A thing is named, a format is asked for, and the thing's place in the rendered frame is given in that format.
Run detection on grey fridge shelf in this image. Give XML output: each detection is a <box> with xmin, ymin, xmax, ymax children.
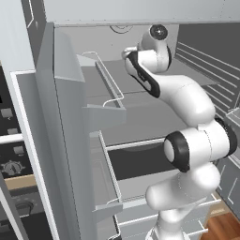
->
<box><xmin>95</xmin><ymin>57</ymin><xmax>220</xmax><ymax>96</ymax></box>

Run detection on grey fridge door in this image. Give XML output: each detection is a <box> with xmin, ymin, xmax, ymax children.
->
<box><xmin>34</xmin><ymin>22</ymin><xmax>128</xmax><ymax>240</ymax></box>

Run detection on grey fridge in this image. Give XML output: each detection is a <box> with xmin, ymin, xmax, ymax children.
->
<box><xmin>43</xmin><ymin>0</ymin><xmax>240</xmax><ymax>240</ymax></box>

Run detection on black wall oven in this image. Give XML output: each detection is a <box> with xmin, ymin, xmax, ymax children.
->
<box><xmin>0</xmin><ymin>64</ymin><xmax>54</xmax><ymax>240</ymax></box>

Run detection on white cupboard handle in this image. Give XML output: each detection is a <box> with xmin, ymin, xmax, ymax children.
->
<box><xmin>25</xmin><ymin>0</ymin><xmax>36</xmax><ymax>30</ymax></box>

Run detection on large fridge door bin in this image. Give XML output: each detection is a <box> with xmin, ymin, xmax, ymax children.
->
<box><xmin>89</xmin><ymin>130</ymin><xmax>125</xmax><ymax>224</ymax></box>

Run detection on grey pointed oven knob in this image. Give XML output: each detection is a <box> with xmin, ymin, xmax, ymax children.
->
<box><xmin>0</xmin><ymin>159</ymin><xmax>26</xmax><ymax>176</ymax></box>

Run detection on dark round oven knob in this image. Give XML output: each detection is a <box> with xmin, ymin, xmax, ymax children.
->
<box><xmin>14</xmin><ymin>201</ymin><xmax>35</xmax><ymax>218</ymax></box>

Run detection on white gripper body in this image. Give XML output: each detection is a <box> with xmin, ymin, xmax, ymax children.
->
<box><xmin>121</xmin><ymin>46</ymin><xmax>139</xmax><ymax>61</ymax></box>

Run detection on grey base cupboards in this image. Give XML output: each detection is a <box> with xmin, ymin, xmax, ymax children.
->
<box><xmin>215</xmin><ymin>155</ymin><xmax>240</xmax><ymax>221</ymax></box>

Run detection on fridge drawer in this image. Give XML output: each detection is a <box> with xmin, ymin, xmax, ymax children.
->
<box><xmin>106</xmin><ymin>138</ymin><xmax>223</xmax><ymax>240</ymax></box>

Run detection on small fridge door bin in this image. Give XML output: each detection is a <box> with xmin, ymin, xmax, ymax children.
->
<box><xmin>82</xmin><ymin>51</ymin><xmax>128</xmax><ymax>133</ymax></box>

